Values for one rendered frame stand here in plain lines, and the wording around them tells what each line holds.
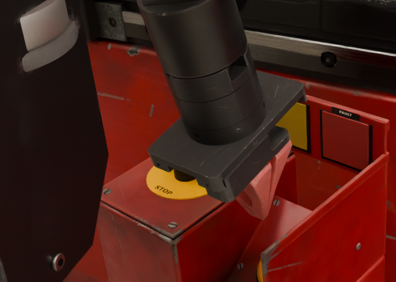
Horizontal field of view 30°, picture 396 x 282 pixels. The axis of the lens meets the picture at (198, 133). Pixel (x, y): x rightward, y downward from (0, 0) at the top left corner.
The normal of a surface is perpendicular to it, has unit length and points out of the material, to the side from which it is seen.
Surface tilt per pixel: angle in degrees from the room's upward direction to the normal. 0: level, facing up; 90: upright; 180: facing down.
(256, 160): 89
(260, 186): 110
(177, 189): 0
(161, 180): 0
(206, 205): 0
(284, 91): 14
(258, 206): 114
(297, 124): 90
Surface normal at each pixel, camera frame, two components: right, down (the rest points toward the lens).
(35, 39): 0.69, 0.29
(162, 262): -0.68, 0.43
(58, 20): 0.94, 0.07
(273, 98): -0.28, -0.74
